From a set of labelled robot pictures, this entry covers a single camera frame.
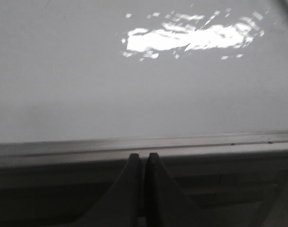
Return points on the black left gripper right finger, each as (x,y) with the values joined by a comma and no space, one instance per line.
(167,204)

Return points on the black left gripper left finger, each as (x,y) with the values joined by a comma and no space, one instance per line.
(119,206)

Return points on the white whiteboard with metal frame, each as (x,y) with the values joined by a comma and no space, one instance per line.
(92,80)

